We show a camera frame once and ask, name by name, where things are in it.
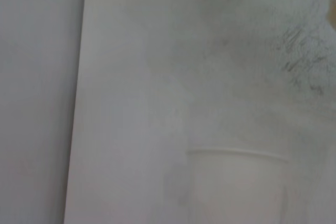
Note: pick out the white paper cup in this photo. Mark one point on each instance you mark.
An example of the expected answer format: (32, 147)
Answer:
(236, 187)

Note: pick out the brown water stain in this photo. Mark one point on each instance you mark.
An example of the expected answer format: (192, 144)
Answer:
(332, 11)

